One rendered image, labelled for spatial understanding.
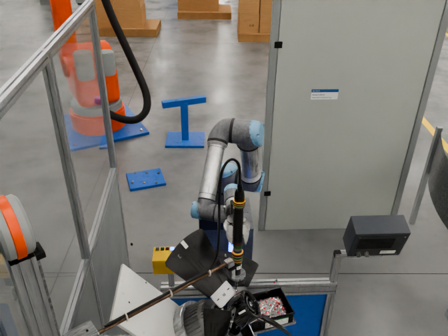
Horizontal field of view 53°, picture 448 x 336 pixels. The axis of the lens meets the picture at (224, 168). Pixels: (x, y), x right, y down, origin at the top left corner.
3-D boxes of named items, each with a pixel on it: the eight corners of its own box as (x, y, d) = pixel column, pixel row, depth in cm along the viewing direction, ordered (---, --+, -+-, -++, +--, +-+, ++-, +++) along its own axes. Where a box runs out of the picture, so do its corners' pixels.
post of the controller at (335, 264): (330, 283, 233) (335, 254, 222) (329, 278, 235) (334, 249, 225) (336, 282, 233) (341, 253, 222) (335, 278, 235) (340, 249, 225)
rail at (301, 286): (161, 299, 233) (160, 287, 228) (162, 293, 236) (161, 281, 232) (335, 294, 237) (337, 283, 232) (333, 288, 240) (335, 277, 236)
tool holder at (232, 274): (231, 287, 174) (231, 268, 168) (220, 275, 178) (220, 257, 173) (249, 276, 178) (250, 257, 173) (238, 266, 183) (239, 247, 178)
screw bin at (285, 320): (251, 333, 212) (251, 323, 208) (239, 306, 225) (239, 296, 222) (294, 323, 217) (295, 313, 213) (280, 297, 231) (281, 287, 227)
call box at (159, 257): (153, 277, 220) (151, 261, 214) (155, 262, 229) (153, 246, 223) (186, 276, 221) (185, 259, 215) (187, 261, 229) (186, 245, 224)
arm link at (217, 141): (208, 111, 207) (187, 215, 193) (232, 113, 205) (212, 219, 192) (212, 121, 218) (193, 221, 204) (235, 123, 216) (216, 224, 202)
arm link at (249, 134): (239, 175, 253) (233, 112, 207) (265, 179, 250) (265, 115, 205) (235, 194, 247) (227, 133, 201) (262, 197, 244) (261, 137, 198)
